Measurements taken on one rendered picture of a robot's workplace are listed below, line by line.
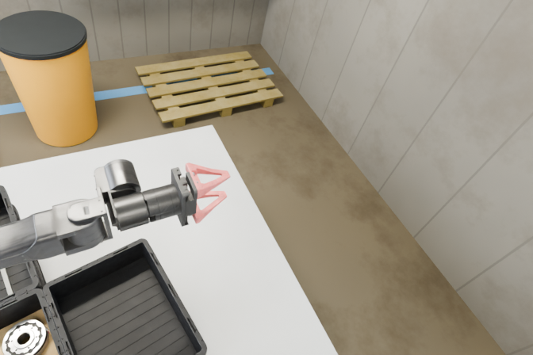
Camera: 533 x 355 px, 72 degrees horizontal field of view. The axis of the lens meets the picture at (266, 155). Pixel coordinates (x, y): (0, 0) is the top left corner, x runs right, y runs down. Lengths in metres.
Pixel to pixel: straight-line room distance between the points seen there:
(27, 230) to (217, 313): 0.87
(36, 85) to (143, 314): 1.58
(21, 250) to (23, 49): 1.80
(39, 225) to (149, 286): 0.69
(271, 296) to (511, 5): 1.65
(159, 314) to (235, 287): 0.31
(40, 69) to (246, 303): 1.66
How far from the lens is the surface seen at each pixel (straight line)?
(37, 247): 0.66
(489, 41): 2.16
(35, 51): 2.34
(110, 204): 0.69
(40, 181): 1.75
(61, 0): 3.26
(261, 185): 2.58
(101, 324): 1.27
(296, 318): 1.44
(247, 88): 3.17
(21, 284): 1.37
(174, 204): 0.66
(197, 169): 0.67
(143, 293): 1.28
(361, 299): 2.38
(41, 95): 2.50
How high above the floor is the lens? 2.02
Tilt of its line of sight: 47 degrees down
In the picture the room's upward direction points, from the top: 16 degrees clockwise
